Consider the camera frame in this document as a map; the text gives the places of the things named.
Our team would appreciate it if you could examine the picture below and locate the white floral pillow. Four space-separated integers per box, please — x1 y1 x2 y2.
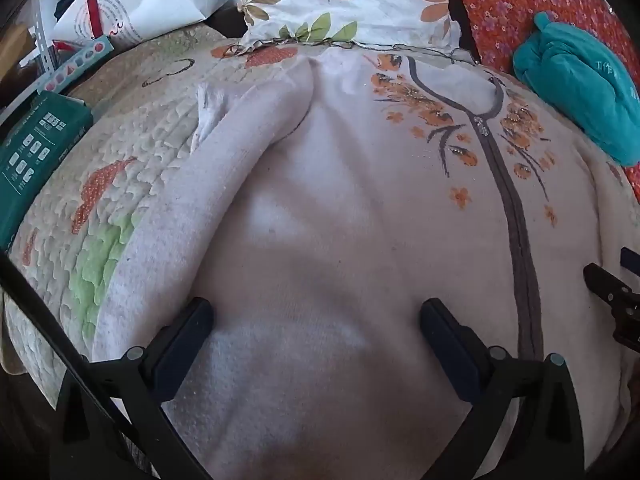
220 0 463 53

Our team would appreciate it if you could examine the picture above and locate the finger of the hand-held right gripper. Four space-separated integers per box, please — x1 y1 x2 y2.
583 262 640 352

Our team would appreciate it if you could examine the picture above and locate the slotted metal bar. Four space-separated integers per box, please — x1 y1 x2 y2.
30 0 57 77

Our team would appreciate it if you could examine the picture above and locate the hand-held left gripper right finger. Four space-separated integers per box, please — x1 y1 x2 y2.
419 299 586 480

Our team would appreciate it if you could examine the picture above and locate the green cardboard box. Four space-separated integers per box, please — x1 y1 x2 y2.
0 91 94 252

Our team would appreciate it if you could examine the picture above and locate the box with coloured shapes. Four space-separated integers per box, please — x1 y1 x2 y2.
37 40 114 96

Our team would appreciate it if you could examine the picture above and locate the white plastic bag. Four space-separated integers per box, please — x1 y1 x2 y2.
50 0 217 53

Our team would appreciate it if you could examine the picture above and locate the quilted floral blanket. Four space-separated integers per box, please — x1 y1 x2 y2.
0 25 640 480

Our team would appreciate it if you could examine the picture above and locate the red floral cloth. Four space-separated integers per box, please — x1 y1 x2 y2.
445 0 640 201

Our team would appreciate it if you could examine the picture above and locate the teal folded garment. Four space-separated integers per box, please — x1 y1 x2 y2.
512 10 640 167

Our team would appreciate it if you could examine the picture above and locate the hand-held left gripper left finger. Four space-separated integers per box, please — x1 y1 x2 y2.
50 297 216 480

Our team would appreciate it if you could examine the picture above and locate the black bar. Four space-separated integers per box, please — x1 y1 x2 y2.
0 252 213 480

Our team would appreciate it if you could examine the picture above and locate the white embroidered zip jacket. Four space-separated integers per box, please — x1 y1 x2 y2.
92 52 632 480

